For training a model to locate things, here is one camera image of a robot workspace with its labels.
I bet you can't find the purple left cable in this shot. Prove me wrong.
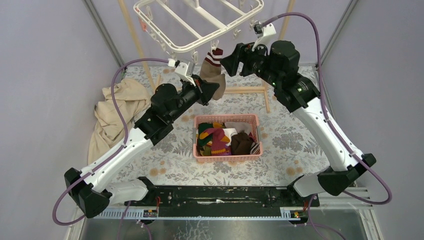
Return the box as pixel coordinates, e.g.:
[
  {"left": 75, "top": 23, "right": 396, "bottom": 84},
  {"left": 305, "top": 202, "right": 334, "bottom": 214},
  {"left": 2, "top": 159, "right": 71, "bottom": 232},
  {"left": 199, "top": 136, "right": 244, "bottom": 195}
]
[{"left": 51, "top": 58, "right": 171, "bottom": 227}]

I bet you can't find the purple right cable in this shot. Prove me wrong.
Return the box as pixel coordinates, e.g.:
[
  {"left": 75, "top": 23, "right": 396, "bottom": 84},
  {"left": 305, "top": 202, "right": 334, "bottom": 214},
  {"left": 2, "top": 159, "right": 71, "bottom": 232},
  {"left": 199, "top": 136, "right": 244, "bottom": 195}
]
[{"left": 261, "top": 12, "right": 393, "bottom": 206}]

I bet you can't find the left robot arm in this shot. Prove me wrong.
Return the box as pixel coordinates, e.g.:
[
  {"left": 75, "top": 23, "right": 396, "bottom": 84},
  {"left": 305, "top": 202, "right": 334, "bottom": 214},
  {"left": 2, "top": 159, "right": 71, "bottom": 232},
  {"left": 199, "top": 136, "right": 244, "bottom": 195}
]
[{"left": 64, "top": 75, "right": 221, "bottom": 218}]

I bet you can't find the purple cable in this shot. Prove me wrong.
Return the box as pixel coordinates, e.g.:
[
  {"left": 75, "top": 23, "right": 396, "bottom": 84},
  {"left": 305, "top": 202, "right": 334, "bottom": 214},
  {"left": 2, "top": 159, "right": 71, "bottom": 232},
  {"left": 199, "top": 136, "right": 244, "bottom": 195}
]
[
  {"left": 51, "top": 58, "right": 171, "bottom": 227},
  {"left": 261, "top": 12, "right": 393, "bottom": 206}
]

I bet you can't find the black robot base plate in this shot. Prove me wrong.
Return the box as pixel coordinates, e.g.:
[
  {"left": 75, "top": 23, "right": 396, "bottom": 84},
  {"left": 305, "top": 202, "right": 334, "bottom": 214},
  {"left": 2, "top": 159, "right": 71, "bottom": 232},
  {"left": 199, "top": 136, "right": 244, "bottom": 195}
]
[{"left": 125, "top": 177, "right": 320, "bottom": 218}]

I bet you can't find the pink plastic basket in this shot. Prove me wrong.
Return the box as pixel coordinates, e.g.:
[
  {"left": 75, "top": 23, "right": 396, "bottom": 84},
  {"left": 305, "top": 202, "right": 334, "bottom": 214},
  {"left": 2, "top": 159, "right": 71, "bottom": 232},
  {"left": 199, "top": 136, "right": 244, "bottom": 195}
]
[{"left": 192, "top": 113, "right": 264, "bottom": 163}]

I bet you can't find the grey black striped sock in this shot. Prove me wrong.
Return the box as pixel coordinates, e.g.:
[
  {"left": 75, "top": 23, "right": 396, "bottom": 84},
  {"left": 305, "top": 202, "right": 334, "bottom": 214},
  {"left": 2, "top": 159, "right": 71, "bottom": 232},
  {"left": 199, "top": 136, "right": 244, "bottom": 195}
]
[{"left": 249, "top": 142, "right": 261, "bottom": 155}]

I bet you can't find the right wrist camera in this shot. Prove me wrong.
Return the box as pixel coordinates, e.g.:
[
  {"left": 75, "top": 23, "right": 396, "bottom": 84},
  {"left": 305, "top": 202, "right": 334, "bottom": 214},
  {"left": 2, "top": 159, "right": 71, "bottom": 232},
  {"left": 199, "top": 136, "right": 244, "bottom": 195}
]
[{"left": 251, "top": 23, "right": 277, "bottom": 52}]

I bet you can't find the olive orange striped sock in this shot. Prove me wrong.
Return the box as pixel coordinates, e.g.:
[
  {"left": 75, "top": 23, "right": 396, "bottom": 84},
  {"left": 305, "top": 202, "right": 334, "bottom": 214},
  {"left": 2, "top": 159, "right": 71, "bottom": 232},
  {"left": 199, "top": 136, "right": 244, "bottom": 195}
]
[{"left": 212, "top": 122, "right": 226, "bottom": 129}]

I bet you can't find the wooden drying rack frame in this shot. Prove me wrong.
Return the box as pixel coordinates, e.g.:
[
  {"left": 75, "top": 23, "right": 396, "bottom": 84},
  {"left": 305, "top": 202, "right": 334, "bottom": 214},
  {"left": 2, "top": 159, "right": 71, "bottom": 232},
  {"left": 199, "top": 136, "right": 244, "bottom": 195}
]
[{"left": 117, "top": 0, "right": 296, "bottom": 114}]

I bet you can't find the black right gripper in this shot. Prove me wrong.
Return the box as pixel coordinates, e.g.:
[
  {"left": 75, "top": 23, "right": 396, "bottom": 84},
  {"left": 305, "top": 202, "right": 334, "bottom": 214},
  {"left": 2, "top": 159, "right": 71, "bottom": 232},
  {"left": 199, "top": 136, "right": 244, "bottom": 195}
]
[{"left": 219, "top": 37, "right": 281, "bottom": 88}]

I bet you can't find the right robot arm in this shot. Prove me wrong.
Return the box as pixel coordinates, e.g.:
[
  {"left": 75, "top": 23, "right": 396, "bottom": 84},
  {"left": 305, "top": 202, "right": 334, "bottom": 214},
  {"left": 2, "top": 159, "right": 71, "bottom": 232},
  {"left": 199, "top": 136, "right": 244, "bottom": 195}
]
[{"left": 220, "top": 40, "right": 377, "bottom": 206}]

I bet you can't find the green sock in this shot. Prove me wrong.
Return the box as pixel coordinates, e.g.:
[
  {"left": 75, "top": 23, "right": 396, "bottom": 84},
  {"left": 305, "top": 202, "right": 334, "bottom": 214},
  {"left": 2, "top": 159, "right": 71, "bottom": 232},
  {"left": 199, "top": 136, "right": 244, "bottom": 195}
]
[{"left": 197, "top": 122, "right": 214, "bottom": 147}]

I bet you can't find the white clip hanger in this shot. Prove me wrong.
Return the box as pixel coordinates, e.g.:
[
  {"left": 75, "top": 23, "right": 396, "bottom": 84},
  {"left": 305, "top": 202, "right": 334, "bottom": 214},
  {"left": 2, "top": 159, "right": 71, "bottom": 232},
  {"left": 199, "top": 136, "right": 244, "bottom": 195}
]
[{"left": 133, "top": 0, "right": 264, "bottom": 63}]

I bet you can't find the floral patterned mat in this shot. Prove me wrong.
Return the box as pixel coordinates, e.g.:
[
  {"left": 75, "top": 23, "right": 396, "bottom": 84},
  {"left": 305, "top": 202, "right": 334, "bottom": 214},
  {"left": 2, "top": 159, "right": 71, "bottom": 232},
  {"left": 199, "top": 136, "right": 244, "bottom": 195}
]
[{"left": 114, "top": 65, "right": 345, "bottom": 187}]

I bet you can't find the purple striped sock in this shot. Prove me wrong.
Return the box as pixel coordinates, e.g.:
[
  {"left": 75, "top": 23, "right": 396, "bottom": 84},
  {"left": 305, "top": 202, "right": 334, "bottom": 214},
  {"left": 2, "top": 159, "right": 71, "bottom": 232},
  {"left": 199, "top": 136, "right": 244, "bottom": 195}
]
[{"left": 197, "top": 128, "right": 231, "bottom": 157}]

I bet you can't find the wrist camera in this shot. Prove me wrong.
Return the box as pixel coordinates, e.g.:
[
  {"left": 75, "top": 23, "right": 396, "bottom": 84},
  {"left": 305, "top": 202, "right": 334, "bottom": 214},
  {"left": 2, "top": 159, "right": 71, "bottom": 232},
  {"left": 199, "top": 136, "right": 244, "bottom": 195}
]
[
  {"left": 251, "top": 23, "right": 277, "bottom": 52},
  {"left": 167, "top": 58, "right": 196, "bottom": 86}
]

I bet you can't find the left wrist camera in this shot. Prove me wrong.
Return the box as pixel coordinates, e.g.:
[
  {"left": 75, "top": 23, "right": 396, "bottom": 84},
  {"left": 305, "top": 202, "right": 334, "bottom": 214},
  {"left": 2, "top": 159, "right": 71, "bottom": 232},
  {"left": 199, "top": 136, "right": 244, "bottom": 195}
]
[{"left": 167, "top": 58, "right": 196, "bottom": 86}]

